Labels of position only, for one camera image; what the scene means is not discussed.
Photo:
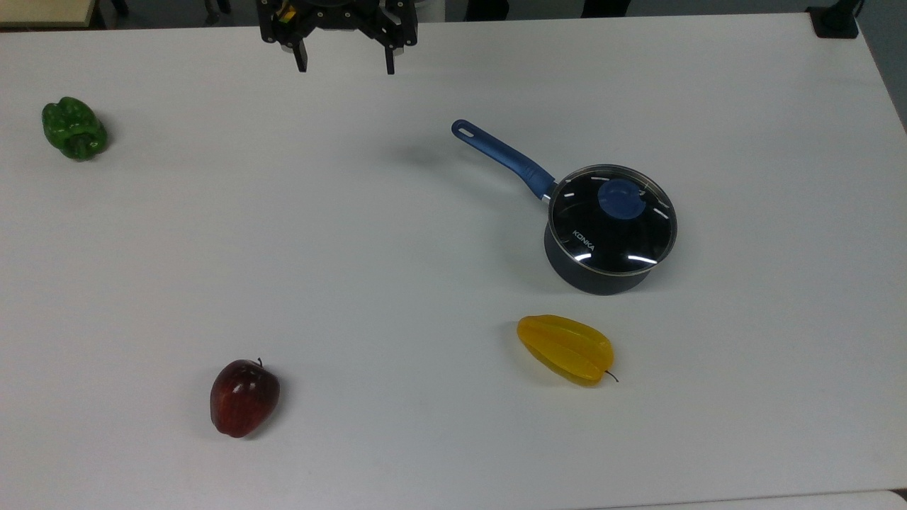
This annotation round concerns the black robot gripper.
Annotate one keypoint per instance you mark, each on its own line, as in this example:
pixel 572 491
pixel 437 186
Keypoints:
pixel 340 15

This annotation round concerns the glass lid with blue knob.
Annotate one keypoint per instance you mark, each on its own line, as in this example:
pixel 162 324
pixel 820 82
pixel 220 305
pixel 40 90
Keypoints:
pixel 613 223

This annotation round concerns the green bell pepper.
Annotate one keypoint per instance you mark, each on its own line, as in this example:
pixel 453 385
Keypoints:
pixel 73 129

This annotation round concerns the light wooden desk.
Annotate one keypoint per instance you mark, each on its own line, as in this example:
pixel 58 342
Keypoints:
pixel 42 10

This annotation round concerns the dark blue saucepan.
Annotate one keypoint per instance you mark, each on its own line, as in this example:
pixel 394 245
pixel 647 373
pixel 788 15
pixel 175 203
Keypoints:
pixel 602 282

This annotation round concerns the red apple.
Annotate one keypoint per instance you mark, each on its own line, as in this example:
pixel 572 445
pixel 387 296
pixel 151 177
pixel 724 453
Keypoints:
pixel 243 398

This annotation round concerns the yellow starfruit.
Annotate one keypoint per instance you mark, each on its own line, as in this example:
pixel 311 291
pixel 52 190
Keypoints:
pixel 567 348

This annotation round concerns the black camera clamp base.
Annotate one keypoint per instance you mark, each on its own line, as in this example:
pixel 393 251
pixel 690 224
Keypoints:
pixel 836 20

